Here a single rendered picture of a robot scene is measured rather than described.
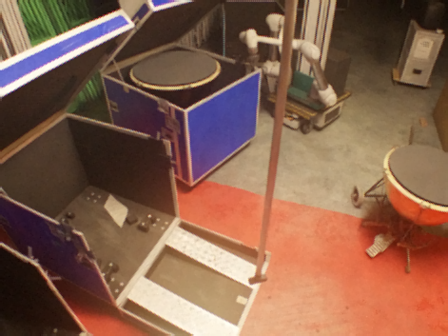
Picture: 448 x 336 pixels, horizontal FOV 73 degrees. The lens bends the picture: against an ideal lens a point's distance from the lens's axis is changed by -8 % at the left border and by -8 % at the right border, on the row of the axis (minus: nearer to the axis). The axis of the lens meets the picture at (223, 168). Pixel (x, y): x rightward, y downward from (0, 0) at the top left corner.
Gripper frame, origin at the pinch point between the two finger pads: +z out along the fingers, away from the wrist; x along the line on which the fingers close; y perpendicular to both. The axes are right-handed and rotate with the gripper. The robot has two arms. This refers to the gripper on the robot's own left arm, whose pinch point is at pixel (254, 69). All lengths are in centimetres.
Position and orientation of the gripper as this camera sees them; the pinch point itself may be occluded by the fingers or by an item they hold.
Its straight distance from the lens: 330.2
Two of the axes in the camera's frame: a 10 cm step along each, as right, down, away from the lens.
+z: 1.3, 8.2, 5.6
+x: 6.4, -5.0, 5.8
